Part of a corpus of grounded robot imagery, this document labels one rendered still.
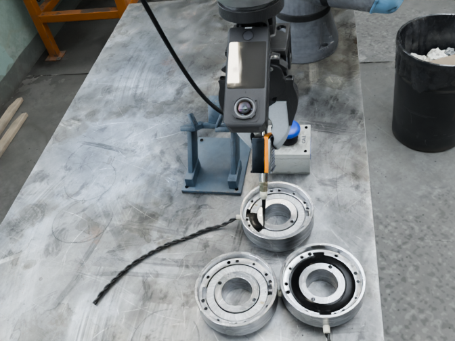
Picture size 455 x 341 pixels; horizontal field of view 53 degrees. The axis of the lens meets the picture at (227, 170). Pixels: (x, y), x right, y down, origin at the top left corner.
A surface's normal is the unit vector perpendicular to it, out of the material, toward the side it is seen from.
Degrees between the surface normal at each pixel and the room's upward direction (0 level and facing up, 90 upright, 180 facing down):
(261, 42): 32
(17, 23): 90
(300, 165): 90
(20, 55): 89
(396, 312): 0
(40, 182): 0
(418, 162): 0
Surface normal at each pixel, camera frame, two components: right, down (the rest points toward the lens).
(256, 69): -0.18, -0.19
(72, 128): -0.14, -0.68
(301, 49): -0.18, 0.49
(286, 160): -0.14, 0.73
